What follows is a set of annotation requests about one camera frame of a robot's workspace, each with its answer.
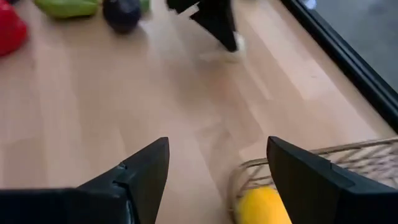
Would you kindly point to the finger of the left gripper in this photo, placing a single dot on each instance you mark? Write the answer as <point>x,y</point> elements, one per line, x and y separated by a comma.
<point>217,21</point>
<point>182,5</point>

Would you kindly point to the small green toy vegetable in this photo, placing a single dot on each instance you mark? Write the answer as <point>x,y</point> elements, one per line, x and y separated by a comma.
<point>145,4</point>

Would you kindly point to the dark purple toy eggplant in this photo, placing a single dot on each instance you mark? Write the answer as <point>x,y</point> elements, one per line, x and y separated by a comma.
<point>121,14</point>

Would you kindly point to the large red bell pepper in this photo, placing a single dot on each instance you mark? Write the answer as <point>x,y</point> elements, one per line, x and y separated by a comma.
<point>11,31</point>

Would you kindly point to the yellow toy lemon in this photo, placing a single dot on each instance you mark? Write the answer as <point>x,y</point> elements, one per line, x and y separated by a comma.
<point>261,207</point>

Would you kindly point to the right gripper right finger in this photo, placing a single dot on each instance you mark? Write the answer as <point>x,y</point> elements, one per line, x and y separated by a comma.
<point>326,196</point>

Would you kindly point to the black aluminium table frame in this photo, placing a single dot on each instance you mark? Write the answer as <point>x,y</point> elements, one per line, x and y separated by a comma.
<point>357,70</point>

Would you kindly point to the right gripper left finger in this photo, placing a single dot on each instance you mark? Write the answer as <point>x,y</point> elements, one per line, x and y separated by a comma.
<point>93,205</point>

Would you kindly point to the green toy pepper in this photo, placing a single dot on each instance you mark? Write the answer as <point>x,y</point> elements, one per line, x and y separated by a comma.
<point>65,7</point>

